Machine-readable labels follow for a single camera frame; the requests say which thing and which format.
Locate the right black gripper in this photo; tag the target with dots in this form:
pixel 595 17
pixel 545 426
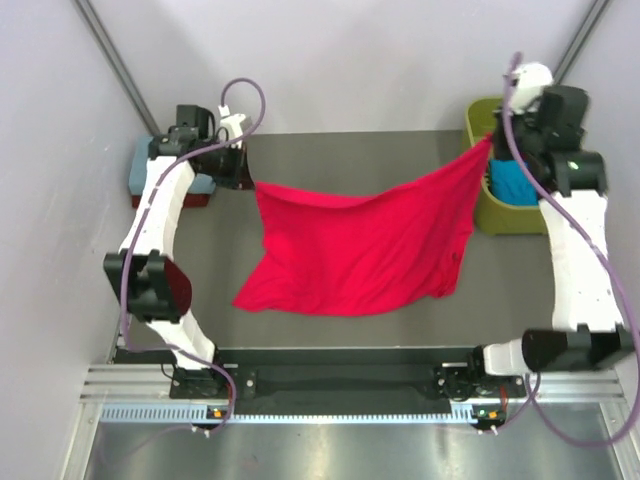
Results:
pixel 500 150

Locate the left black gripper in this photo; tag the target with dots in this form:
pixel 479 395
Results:
pixel 239 175

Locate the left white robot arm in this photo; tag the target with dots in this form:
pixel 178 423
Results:
pixel 148 284

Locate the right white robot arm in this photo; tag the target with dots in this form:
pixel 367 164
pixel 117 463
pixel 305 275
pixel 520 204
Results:
pixel 542 181

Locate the folded light blue t shirt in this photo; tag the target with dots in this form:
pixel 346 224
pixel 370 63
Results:
pixel 201 185

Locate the blue t shirt in bin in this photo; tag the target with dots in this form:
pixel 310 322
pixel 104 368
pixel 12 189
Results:
pixel 509 184

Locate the folded dark red t shirt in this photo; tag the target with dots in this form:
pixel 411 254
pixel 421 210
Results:
pixel 190 201

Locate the green plastic bin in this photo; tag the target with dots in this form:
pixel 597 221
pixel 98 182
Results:
pixel 492 216

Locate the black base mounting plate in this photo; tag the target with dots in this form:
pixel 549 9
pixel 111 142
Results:
pixel 345 382

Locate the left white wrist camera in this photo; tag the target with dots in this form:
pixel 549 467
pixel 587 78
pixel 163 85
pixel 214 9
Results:
pixel 232 126

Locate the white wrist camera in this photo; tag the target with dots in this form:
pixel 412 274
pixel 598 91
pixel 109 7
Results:
pixel 527 82
pixel 232 126

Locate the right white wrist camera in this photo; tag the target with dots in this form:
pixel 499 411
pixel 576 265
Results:
pixel 527 82

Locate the slotted grey cable duct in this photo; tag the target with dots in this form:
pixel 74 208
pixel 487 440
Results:
pixel 208 415

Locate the aluminium frame rail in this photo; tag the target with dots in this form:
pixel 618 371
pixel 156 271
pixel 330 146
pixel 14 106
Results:
pixel 149 383

